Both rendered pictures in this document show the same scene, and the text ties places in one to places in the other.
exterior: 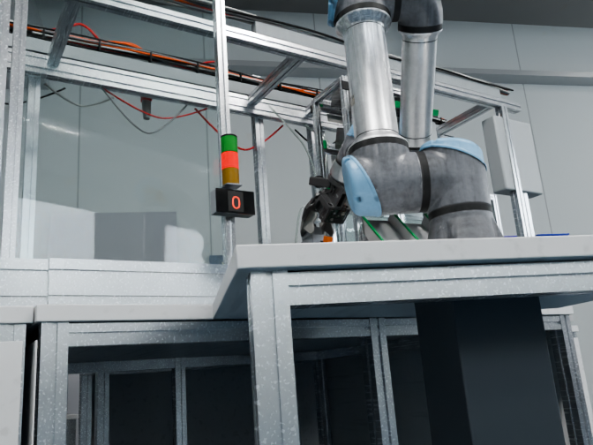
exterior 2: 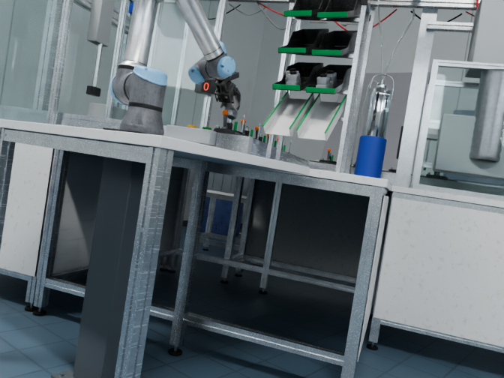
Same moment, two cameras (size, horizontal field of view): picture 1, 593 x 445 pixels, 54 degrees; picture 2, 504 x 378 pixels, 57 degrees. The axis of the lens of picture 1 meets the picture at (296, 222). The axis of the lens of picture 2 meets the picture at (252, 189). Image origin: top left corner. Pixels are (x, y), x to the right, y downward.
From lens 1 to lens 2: 183 cm
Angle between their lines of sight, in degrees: 52
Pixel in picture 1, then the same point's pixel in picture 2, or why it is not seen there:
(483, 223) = (130, 114)
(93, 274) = (88, 121)
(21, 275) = (67, 120)
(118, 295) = not seen: hidden behind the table
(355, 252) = (10, 124)
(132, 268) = (102, 121)
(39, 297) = not seen: hidden behind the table
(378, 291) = (19, 139)
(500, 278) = (48, 140)
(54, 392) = (58, 165)
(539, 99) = not seen: outside the picture
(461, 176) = (132, 87)
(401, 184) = (118, 91)
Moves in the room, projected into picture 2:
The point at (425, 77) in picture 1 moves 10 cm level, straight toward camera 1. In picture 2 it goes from (187, 18) to (160, 10)
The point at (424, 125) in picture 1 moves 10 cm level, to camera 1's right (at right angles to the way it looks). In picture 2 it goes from (203, 46) to (219, 43)
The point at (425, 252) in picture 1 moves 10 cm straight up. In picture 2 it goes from (24, 126) to (28, 95)
